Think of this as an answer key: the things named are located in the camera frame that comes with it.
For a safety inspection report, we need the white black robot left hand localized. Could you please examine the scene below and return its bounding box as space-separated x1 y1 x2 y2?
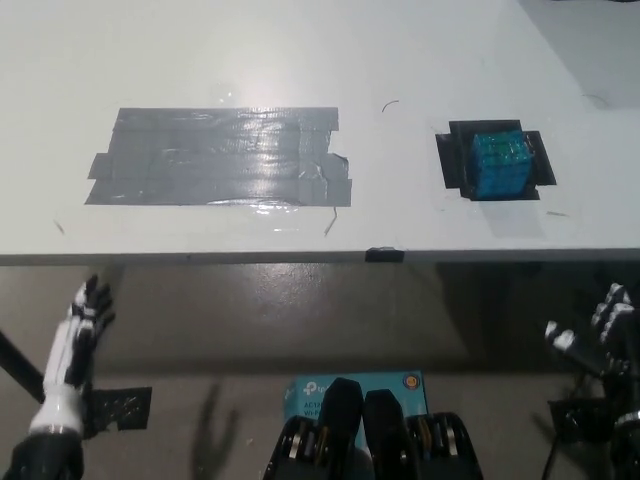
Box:
42 273 117 396

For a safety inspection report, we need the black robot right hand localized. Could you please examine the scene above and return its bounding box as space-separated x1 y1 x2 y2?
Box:
544 282 640 420

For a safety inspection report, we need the blue Rubik's cube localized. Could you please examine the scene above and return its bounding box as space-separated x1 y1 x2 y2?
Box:
469 130 532 202

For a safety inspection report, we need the black tape marked spot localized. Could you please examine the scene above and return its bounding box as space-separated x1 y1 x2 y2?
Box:
433 118 558 202

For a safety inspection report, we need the black diagonal table brace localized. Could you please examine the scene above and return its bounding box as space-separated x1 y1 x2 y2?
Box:
0 327 49 404

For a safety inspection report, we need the black floor tape patch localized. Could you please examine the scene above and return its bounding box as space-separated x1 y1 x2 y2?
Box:
547 397 620 444
82 385 154 437

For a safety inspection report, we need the teal router box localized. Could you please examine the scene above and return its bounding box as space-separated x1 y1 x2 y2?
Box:
282 369 429 446

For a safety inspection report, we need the grey duct tape patch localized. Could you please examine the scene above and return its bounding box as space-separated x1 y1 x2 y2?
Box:
82 104 354 208

